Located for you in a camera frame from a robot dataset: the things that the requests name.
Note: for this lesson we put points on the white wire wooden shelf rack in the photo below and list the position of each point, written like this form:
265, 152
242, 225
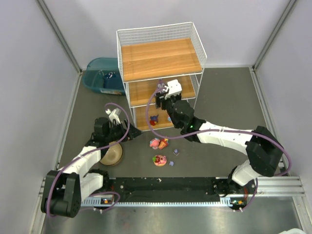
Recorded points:
167, 52

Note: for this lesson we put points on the tan overturned bowl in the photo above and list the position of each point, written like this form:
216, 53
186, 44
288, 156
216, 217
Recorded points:
113, 156

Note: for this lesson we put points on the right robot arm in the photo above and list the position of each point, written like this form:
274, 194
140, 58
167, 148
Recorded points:
260, 146

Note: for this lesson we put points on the blue stitch toy figure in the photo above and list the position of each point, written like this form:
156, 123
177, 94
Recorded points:
154, 120

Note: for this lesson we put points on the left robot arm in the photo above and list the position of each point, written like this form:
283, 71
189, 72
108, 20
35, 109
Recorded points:
65, 189

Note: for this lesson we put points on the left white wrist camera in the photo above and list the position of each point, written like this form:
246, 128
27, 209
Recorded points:
113, 115

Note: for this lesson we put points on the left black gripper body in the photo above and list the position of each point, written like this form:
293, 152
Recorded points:
124, 129

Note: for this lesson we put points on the purple bunny pink donut toy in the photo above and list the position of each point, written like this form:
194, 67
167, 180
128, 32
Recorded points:
162, 86

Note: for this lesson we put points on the teal plastic bin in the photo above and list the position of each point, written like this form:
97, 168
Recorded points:
93, 77

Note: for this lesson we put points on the dark blue object in bin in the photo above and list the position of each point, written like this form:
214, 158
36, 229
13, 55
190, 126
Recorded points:
109, 75

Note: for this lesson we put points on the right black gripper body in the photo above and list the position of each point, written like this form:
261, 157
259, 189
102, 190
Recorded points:
166, 99

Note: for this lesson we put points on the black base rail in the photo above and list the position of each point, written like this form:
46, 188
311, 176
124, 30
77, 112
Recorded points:
169, 189

